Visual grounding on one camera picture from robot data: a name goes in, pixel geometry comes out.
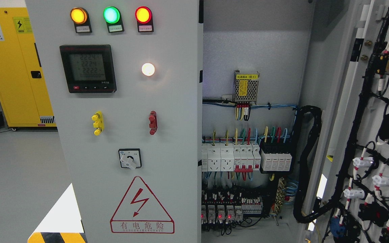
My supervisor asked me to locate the grey cabinet door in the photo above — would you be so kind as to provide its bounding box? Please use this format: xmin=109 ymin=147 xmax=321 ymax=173
xmin=297 ymin=0 xmax=389 ymax=243
xmin=26 ymin=0 xmax=203 ymax=243

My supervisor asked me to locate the white breaker and socket row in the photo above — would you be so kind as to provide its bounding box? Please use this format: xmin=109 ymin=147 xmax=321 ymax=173
xmin=201 ymin=142 xmax=261 ymax=173

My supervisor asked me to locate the metal mesh power supply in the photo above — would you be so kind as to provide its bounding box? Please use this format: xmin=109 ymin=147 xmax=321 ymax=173
xmin=233 ymin=70 xmax=260 ymax=104

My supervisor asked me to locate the white indicator light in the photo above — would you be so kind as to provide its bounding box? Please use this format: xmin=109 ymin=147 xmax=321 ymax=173
xmin=141 ymin=63 xmax=156 ymax=77

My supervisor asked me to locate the black surge protector block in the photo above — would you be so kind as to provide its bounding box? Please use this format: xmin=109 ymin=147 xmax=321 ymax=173
xmin=260 ymin=140 xmax=293 ymax=173

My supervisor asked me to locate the lower relay terminal row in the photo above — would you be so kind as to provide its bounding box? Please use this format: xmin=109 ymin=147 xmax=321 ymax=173
xmin=200 ymin=183 xmax=265 ymax=226

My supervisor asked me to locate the red electric hazard sticker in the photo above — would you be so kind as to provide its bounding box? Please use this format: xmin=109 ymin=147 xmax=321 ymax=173
xmin=110 ymin=176 xmax=175 ymax=234

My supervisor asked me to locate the red indicator light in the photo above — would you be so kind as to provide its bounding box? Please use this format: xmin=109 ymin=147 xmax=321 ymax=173
xmin=135 ymin=6 xmax=154 ymax=33

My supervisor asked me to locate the black digital power meter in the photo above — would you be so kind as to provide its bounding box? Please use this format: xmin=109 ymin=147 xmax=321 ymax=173
xmin=59 ymin=44 xmax=117 ymax=93

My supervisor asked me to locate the green indicator light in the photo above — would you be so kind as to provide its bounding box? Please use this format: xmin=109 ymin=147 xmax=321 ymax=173
xmin=103 ymin=6 xmax=125 ymax=33

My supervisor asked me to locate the amber indicator light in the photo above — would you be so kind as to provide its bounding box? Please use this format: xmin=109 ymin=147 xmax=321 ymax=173
xmin=70 ymin=7 xmax=92 ymax=33

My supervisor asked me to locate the yellow safety cabinet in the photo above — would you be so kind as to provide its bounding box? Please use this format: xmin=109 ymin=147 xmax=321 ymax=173
xmin=0 ymin=7 xmax=56 ymax=128

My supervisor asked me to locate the black rotary selector switch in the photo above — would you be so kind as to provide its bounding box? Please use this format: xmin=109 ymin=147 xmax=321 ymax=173
xmin=118 ymin=148 xmax=142 ymax=169

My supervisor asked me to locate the yellow terminal post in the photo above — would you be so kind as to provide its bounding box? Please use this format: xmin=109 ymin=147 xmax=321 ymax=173
xmin=91 ymin=111 xmax=104 ymax=136

